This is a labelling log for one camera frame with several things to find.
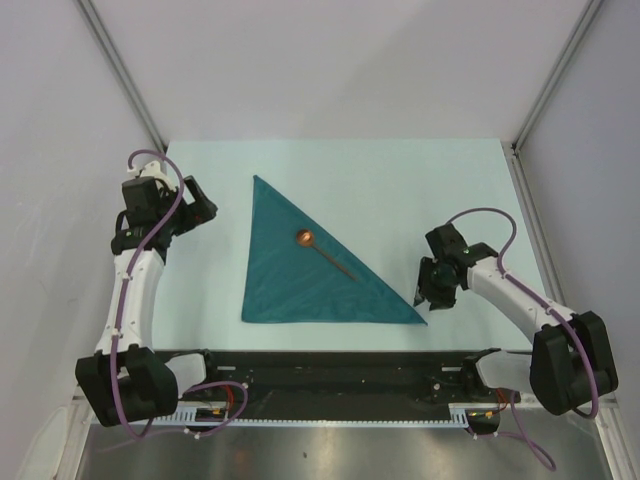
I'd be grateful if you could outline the copper spoon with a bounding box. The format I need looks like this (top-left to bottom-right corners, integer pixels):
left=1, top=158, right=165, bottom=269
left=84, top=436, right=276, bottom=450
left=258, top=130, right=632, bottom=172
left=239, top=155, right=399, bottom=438
left=296, top=229, right=357, bottom=281

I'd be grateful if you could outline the teal satin napkin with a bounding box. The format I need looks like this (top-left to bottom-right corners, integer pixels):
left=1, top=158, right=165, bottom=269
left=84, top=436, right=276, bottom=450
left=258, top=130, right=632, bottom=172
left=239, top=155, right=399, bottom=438
left=241, top=176, right=425, bottom=325

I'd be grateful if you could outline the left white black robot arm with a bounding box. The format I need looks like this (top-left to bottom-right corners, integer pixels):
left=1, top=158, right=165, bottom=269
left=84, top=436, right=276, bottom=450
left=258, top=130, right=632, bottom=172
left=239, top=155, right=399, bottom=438
left=75, top=176, right=221, bottom=427

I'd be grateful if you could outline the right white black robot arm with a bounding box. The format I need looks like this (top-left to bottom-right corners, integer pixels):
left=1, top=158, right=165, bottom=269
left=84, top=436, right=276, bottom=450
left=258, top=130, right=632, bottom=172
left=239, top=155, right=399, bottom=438
left=414, top=223, right=619, bottom=416

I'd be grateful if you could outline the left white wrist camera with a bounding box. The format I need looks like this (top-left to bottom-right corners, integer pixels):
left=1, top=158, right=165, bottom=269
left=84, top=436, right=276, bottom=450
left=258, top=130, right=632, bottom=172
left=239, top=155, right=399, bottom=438
left=127, top=160, right=177, bottom=191

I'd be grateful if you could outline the left aluminium frame post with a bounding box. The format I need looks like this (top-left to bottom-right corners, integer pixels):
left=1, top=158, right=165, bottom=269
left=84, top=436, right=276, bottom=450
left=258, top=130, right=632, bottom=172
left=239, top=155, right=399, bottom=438
left=73, top=0, right=168, bottom=152

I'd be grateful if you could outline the aluminium frame post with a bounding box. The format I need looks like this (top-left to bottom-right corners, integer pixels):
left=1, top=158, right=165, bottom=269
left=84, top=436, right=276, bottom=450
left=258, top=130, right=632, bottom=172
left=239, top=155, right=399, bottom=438
left=510, top=0, right=607, bottom=155
left=73, top=0, right=168, bottom=152

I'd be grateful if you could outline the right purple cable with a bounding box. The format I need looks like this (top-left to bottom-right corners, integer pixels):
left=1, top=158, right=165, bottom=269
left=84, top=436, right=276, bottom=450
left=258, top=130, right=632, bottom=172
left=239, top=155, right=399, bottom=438
left=444, top=207, right=601, bottom=471

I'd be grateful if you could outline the purple cable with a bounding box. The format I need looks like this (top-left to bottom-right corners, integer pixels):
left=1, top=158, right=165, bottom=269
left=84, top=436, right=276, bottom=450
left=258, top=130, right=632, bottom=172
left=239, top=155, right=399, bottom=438
left=112, top=148, right=186, bottom=441
left=444, top=207, right=601, bottom=471

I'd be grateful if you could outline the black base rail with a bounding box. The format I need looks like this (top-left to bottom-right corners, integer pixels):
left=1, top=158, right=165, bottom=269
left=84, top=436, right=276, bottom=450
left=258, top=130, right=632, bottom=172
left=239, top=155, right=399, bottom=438
left=184, top=350, right=511, bottom=426

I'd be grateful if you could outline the white slotted cable duct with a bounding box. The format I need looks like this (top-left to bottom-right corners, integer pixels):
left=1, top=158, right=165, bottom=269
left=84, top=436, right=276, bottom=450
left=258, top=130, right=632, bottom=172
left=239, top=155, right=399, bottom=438
left=153, top=406, right=501, bottom=430

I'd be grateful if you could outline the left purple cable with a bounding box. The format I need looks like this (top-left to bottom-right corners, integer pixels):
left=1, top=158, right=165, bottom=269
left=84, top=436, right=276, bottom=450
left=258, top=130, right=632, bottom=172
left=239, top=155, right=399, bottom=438
left=112, top=148, right=186, bottom=441

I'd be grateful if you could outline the aluminium extrusion rail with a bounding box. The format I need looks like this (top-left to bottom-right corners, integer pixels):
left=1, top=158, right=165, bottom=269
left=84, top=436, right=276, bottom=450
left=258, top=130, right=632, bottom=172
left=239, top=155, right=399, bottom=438
left=507, top=142, right=640, bottom=480

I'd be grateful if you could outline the right aluminium frame post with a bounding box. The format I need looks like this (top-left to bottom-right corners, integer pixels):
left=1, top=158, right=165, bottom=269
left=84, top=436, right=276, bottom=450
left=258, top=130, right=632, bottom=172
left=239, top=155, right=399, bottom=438
left=510, top=0, right=607, bottom=155

